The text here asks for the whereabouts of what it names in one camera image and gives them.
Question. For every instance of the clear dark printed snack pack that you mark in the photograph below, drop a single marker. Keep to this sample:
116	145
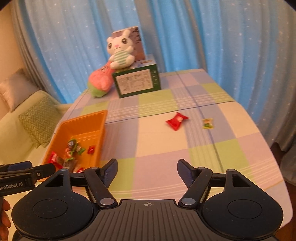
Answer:
69	164

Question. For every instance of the orange plastic tray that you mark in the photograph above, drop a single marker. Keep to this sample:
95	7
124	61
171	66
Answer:
78	140

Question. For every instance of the red pillow snack packet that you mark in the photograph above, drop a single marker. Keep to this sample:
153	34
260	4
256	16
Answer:
56	160

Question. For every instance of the grey silk cushion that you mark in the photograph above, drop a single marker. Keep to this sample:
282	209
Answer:
16	89

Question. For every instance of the cream sofa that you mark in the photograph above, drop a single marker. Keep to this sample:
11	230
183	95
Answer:
16	144

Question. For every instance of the plaid tablecloth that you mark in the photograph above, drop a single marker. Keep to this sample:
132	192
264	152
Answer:
147	148

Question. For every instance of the green chevron cushion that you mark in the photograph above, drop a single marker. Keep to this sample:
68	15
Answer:
40	121

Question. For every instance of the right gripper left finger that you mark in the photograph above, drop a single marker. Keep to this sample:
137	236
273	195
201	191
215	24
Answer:
99	179

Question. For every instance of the brown picture box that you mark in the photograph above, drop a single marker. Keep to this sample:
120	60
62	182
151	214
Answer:
138	50

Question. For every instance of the green edged nut packet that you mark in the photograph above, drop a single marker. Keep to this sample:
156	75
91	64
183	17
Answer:
71	144

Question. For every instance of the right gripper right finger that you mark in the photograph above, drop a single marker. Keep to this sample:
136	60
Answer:
197	182

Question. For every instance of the red patterned candy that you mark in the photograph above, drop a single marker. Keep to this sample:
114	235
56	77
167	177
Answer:
78	169

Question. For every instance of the yellow green candy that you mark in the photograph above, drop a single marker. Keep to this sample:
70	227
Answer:
208	123

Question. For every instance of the white bunny plush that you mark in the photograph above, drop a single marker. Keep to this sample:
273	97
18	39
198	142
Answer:
120	50

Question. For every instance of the blue star curtain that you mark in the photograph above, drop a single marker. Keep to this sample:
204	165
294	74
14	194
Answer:
247	47

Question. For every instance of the red small candy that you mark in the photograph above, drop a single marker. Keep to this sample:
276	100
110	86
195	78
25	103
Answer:
91	150

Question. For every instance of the green white carton box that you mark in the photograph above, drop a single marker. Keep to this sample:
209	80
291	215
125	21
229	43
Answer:
141	77

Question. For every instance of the pink green star plush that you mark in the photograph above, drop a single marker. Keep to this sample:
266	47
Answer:
100	81

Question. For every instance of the person left hand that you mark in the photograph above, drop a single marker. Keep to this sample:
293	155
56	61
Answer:
5	220

